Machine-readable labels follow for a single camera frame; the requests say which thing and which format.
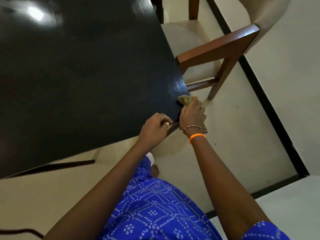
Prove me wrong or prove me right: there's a wooden chair grey backrest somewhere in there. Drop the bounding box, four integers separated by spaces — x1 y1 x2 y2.
150 0 294 100

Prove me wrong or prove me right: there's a person's right forearm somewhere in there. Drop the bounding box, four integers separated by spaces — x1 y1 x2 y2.
190 135 272 240

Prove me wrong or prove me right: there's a person's right hand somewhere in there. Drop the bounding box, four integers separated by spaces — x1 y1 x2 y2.
179 96 207 138

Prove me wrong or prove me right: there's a checkered brown cloth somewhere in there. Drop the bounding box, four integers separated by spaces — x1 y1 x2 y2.
177 95 208 135

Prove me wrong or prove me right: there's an orange wristband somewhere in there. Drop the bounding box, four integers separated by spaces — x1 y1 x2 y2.
189 133 207 145

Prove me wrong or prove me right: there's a person's left forearm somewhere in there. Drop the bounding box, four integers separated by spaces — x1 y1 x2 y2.
44 143 157 240

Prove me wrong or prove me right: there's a black table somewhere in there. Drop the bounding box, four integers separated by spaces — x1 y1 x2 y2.
0 0 190 180

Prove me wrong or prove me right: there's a blue patterned dress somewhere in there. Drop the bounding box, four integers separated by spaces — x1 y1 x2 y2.
97 156 290 240

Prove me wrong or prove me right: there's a person's left hand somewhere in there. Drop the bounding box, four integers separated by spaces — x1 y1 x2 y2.
137 113 173 152

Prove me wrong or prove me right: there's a beaded bracelet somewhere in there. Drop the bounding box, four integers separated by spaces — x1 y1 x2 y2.
182 125 203 135

